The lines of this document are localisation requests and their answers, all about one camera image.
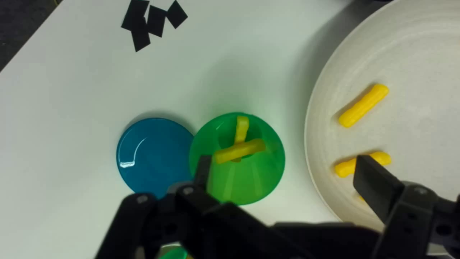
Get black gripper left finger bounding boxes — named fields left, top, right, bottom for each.
left=92, top=155, right=274, bottom=259

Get green plastic cup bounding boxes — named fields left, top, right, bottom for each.
left=187, top=110, right=287, bottom=207

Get blue round lid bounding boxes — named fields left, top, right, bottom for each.
left=115, top=113, right=195, bottom=198

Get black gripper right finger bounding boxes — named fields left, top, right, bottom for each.
left=353, top=154, right=460, bottom=259

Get black tape scrap pile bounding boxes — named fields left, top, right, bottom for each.
left=119, top=0, right=190, bottom=53

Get yellow toy fry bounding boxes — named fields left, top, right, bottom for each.
left=233, top=115, right=251, bottom=145
left=332, top=149, right=392, bottom=179
left=213, top=138, right=267, bottom=165
left=336, top=82, right=391, bottom=129

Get white round plate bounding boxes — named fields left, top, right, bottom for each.
left=303, top=0, right=460, bottom=231

